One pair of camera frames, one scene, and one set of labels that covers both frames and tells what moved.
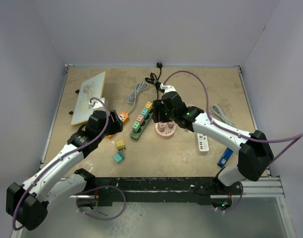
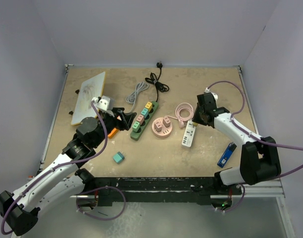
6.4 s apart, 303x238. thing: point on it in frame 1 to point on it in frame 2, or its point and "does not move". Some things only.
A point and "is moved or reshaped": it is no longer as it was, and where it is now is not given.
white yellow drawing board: [92, 88] does not move
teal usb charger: [145, 112] does not move
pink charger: [161, 126] is moved or reshaped
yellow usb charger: [149, 105] does not move
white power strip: [203, 143] to [189, 134]
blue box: [225, 157] does not move
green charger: [136, 126] does not move
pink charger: [140, 118] does not move
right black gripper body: [161, 114] to [197, 117]
